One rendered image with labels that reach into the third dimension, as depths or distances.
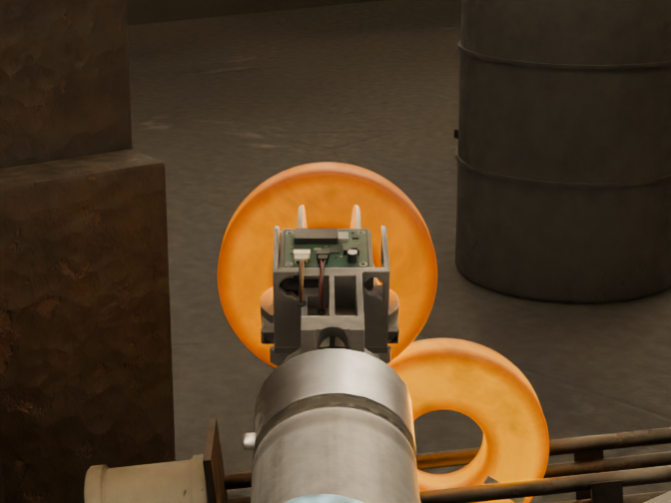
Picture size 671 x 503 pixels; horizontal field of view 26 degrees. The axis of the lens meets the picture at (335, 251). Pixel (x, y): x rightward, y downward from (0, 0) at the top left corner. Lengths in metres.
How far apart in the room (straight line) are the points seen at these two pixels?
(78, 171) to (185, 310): 2.29
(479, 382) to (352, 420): 0.28
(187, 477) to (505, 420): 0.23
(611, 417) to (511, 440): 1.88
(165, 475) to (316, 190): 0.24
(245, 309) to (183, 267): 2.79
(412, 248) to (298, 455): 0.29
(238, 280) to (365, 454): 0.29
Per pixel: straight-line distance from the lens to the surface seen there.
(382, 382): 0.80
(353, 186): 1.00
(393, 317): 0.94
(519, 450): 1.06
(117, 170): 1.22
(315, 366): 0.80
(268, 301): 0.95
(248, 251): 1.01
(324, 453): 0.75
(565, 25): 3.40
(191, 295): 3.59
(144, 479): 1.07
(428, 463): 1.11
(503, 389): 1.04
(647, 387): 3.10
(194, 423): 2.87
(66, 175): 1.20
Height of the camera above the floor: 1.16
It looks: 17 degrees down
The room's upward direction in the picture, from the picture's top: straight up
